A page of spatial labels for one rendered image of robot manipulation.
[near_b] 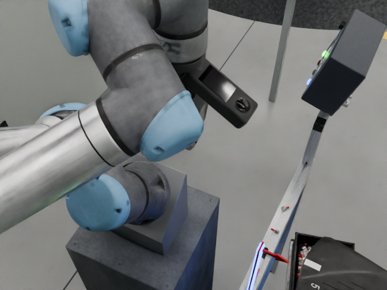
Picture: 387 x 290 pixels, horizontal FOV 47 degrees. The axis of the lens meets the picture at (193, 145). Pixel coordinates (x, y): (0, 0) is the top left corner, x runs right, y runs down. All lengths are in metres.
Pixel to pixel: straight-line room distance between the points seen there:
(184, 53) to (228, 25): 2.91
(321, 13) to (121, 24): 2.11
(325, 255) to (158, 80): 0.62
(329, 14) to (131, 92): 2.15
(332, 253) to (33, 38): 1.78
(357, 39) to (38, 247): 1.76
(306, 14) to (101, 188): 1.89
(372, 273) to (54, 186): 0.68
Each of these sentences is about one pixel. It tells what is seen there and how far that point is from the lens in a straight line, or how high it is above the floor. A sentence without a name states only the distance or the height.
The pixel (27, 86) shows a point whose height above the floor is 0.49.
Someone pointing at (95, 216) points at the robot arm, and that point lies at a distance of 0.87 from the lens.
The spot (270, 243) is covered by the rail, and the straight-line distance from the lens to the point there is 1.33.
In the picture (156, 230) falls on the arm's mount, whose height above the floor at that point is 1.09.
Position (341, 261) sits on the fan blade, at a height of 1.18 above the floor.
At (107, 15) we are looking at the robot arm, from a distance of 0.49.
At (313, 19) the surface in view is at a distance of 2.56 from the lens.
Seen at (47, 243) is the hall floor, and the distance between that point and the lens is 2.38.
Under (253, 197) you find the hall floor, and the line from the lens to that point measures 2.42.
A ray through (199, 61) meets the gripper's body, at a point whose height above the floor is 1.63.
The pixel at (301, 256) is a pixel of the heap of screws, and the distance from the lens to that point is 1.33.
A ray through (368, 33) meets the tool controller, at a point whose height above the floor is 1.24.
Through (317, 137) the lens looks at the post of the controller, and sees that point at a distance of 1.39.
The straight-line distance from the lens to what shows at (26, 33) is 2.29.
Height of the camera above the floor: 2.02
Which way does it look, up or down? 51 degrees down
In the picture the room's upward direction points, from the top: straight up
